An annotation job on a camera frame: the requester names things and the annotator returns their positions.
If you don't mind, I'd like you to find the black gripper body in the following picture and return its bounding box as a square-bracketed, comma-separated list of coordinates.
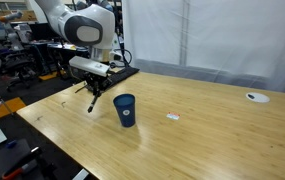
[83, 71, 113, 93]

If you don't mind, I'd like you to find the dark blue plastic cup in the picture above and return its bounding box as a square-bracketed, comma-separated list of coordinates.
[112, 93, 137, 128]

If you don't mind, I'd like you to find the cluttered dark background desk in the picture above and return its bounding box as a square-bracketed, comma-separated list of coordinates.
[27, 21, 90, 81]

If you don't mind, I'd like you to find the small red white sticker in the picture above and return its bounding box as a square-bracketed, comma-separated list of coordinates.
[165, 111, 181, 121]

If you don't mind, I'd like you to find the black office chair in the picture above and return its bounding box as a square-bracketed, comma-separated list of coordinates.
[1, 49, 34, 92]

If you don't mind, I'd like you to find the orange floor mat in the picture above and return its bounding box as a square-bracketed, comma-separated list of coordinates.
[0, 96, 27, 126]

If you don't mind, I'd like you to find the white curtain backdrop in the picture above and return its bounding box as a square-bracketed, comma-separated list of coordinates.
[121, 0, 285, 94]

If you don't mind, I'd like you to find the white round grommet cap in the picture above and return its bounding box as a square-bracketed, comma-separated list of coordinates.
[245, 91, 271, 104]

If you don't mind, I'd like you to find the black cable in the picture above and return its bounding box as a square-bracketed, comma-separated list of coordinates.
[112, 0, 134, 69]

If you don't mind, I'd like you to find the orange handled tool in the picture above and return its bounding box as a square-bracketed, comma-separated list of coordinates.
[1, 146, 44, 180]

